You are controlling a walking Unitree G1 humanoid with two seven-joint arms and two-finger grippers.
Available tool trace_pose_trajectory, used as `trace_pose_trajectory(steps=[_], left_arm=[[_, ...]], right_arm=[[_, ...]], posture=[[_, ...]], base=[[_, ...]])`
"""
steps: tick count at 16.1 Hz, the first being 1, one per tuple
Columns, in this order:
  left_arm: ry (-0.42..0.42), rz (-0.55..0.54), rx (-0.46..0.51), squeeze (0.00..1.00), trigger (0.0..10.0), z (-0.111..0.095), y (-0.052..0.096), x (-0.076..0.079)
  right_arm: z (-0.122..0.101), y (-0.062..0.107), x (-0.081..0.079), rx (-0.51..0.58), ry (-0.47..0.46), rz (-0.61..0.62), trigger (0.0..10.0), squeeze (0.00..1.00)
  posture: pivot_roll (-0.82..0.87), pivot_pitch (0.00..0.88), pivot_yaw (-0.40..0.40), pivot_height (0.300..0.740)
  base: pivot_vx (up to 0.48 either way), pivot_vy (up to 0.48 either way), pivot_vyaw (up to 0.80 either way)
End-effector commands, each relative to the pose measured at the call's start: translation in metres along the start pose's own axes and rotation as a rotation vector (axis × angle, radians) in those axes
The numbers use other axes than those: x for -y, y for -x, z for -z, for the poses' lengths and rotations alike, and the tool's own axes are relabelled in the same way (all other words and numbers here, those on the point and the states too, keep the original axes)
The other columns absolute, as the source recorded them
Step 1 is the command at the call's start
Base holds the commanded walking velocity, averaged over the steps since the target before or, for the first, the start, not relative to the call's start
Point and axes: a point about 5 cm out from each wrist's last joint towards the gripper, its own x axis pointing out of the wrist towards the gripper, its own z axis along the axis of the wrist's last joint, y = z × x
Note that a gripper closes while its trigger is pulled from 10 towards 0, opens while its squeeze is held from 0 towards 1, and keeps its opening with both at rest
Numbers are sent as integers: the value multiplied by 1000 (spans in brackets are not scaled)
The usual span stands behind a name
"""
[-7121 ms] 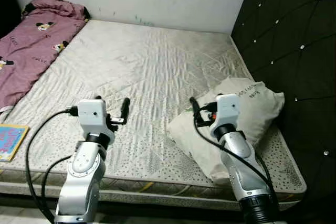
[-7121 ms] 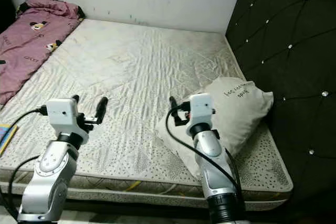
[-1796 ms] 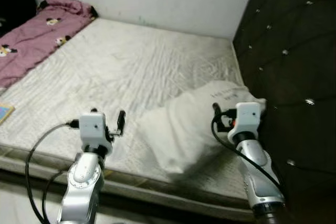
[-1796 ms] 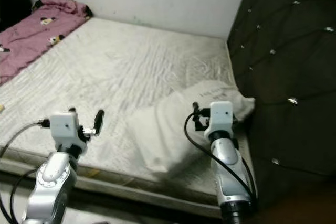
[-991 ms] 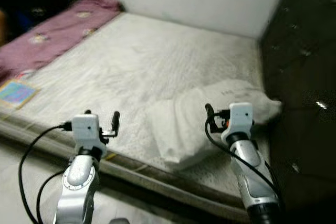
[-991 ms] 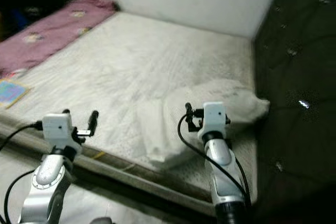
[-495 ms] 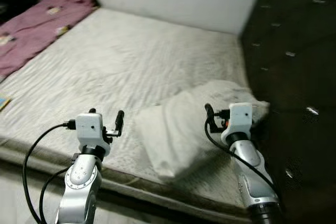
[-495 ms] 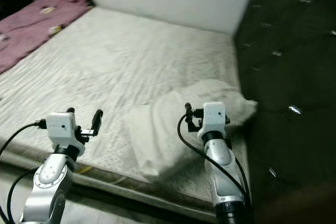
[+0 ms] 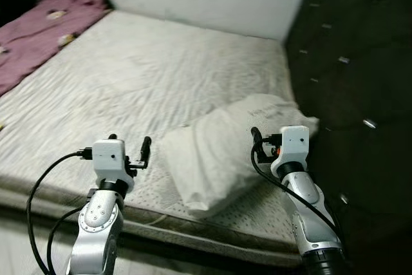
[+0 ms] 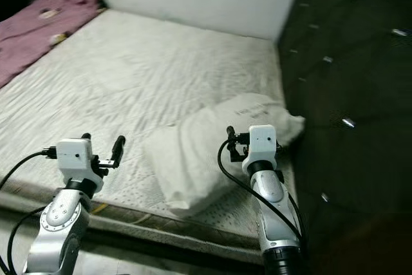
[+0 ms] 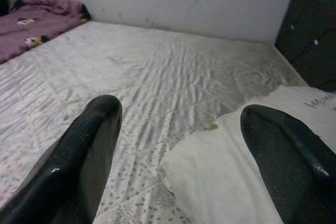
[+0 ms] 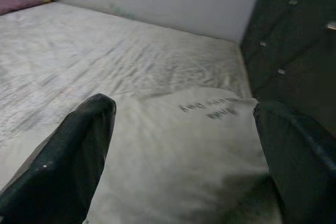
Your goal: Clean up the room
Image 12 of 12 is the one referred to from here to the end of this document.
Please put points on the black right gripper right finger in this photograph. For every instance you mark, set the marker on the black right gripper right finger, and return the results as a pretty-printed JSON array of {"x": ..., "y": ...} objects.
[{"x": 302, "y": 161}]

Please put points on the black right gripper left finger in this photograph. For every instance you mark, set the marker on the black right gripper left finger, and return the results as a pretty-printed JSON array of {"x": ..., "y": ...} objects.
[{"x": 65, "y": 161}]

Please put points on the white pillow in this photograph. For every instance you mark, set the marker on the white pillow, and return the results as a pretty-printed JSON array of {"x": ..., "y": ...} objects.
[{"x": 178, "y": 155}]

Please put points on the grey-white quilted mattress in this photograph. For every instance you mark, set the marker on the grey-white quilted mattress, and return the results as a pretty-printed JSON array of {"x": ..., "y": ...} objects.
[{"x": 105, "y": 58}]

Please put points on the dark tufted headboard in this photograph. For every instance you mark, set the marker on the dark tufted headboard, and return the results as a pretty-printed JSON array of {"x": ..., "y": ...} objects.
[{"x": 294, "y": 37}]

